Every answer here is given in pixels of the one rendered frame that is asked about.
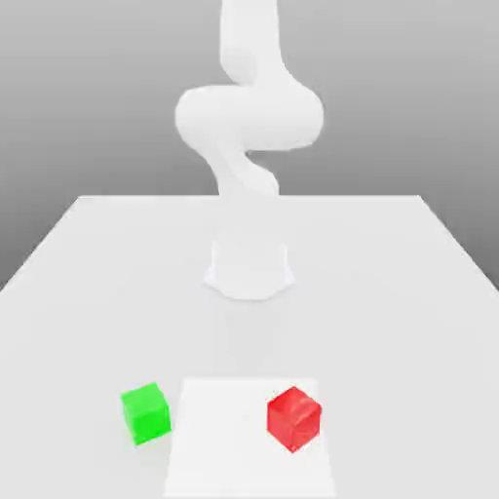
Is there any small green cube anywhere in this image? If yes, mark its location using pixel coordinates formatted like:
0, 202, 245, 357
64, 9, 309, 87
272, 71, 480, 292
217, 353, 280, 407
119, 381, 173, 446

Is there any small red cube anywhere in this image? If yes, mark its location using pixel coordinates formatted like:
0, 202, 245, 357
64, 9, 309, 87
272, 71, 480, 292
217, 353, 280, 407
266, 385, 324, 454

